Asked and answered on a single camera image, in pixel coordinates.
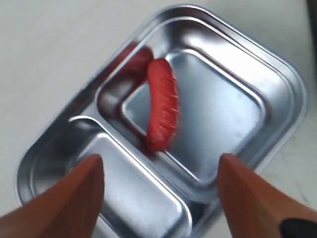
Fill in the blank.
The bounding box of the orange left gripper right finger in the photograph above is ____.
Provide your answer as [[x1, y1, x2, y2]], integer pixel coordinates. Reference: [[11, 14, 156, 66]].
[[217, 154, 317, 238]]

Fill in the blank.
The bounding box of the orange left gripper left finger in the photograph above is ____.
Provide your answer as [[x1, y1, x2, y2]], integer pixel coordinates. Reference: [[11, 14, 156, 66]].
[[0, 154, 104, 238]]

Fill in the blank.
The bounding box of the red toy sausage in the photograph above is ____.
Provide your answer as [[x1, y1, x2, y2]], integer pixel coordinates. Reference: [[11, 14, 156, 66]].
[[146, 58, 179, 151]]

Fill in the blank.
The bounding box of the steel two-compartment lunch box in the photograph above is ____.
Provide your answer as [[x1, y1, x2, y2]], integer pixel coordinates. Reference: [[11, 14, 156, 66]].
[[16, 4, 308, 238]]

